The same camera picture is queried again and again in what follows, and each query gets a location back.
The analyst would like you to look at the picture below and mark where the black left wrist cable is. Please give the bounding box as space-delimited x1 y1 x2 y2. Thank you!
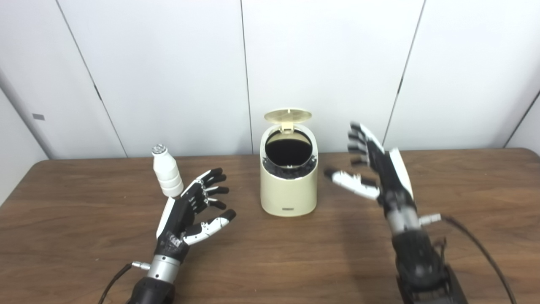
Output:
98 261 151 304

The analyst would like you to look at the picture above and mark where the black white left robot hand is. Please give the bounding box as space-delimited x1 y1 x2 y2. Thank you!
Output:
154 168 237 264

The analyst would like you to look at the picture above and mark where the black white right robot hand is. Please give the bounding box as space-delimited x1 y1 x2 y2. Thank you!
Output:
324 122 418 214

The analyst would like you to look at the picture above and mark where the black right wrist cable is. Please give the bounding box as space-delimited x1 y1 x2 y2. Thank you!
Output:
420 214 517 304

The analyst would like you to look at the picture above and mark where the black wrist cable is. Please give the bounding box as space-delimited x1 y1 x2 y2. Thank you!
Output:
420 214 517 304
98 261 151 304

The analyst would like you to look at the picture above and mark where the cream-colored bin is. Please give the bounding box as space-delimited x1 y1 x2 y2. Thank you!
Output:
260 109 319 217

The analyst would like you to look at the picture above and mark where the small white plastic bottle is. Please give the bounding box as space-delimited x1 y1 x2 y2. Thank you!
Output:
152 144 184 198

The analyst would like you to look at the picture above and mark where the cream round bin lid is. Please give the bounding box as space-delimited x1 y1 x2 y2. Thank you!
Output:
264 109 313 134

